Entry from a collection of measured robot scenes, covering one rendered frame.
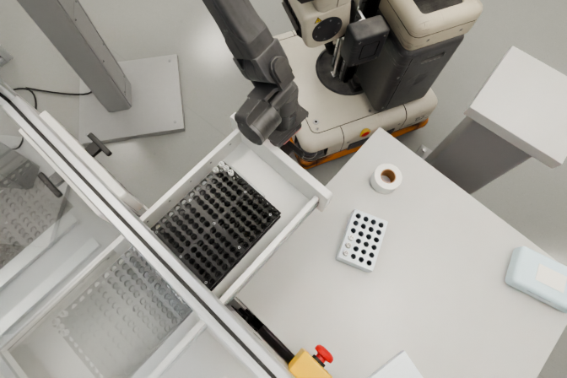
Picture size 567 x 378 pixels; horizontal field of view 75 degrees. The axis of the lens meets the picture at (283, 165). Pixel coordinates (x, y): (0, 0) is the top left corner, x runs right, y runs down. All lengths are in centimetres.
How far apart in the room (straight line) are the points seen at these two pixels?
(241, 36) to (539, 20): 232
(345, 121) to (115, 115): 112
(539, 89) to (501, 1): 147
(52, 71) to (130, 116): 55
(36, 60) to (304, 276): 195
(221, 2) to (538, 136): 94
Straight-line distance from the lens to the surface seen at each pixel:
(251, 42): 62
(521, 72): 134
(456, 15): 132
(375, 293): 94
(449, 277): 100
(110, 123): 202
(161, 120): 194
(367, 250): 91
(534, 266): 105
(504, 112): 123
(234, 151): 92
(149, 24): 237
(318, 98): 165
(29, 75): 241
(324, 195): 78
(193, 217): 81
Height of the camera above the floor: 167
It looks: 68 degrees down
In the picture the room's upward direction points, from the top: 3 degrees clockwise
